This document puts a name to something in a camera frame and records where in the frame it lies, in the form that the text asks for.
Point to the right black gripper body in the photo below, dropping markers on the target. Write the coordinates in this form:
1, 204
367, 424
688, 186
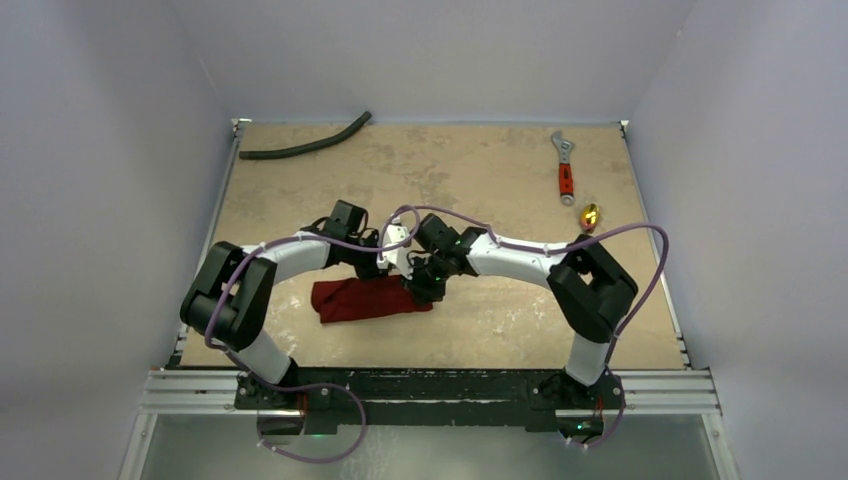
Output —
424, 277

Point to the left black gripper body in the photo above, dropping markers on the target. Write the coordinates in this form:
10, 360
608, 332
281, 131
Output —
365, 262

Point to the dark red cloth napkin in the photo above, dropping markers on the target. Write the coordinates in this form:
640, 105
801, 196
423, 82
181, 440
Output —
354, 299

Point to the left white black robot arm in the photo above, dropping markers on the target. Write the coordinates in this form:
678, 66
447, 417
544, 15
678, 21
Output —
228, 299

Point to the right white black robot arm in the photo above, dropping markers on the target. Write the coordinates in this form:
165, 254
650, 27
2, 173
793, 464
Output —
593, 291

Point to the black foam tube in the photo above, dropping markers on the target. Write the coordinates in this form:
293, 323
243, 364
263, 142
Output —
314, 146

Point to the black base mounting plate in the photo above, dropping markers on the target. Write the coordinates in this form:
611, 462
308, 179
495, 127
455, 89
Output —
537, 400

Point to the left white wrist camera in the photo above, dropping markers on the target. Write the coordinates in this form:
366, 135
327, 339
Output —
398, 238

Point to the adjustable wrench red handle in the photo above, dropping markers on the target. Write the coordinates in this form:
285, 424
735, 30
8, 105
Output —
565, 177

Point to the aluminium rail frame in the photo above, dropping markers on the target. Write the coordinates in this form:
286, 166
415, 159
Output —
669, 425

